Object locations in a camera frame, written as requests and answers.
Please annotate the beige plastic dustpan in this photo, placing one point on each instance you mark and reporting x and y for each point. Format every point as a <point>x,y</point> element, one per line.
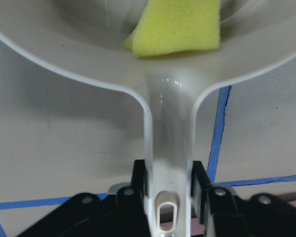
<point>81,40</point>

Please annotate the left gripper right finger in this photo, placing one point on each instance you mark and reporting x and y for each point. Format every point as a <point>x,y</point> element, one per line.
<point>224,214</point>

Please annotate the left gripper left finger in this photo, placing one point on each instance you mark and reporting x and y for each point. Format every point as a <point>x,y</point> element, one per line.
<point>86,215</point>

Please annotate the yellow sponge piece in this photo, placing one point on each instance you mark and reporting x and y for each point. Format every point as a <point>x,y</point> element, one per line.
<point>170,26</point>

